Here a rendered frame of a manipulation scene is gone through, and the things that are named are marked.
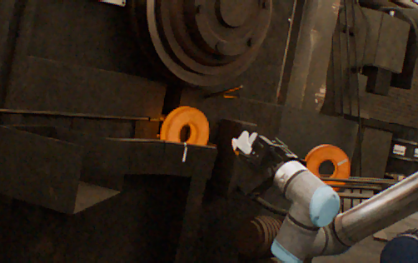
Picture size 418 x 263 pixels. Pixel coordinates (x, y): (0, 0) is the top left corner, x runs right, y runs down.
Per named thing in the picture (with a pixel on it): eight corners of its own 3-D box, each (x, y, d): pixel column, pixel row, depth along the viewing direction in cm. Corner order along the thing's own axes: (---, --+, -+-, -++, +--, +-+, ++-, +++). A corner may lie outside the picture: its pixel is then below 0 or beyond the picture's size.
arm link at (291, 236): (314, 268, 172) (335, 227, 168) (282, 270, 165) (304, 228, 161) (291, 247, 179) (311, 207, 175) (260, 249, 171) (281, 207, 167)
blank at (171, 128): (166, 101, 199) (173, 103, 197) (207, 111, 209) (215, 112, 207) (154, 156, 200) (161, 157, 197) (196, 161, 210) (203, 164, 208)
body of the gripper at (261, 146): (274, 136, 183) (304, 158, 174) (261, 165, 185) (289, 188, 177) (254, 132, 178) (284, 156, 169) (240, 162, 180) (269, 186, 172)
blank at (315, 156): (313, 200, 222) (315, 202, 219) (294, 157, 221) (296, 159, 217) (354, 178, 223) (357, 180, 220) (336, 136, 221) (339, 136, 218)
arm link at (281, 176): (301, 200, 174) (276, 199, 168) (289, 191, 178) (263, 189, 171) (316, 170, 172) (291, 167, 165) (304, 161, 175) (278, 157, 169)
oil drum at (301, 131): (235, 224, 490) (261, 99, 485) (290, 225, 530) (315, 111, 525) (296, 247, 446) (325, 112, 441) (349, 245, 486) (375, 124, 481)
